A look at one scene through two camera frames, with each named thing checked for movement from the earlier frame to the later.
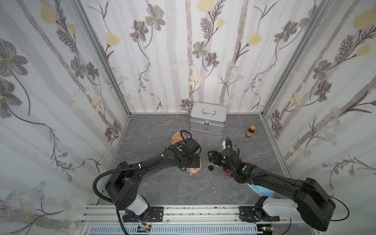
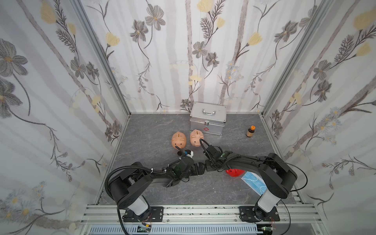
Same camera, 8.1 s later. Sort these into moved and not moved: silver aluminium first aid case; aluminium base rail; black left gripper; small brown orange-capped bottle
Moved: black left gripper
Not moved: aluminium base rail; silver aluminium first aid case; small brown orange-capped bottle
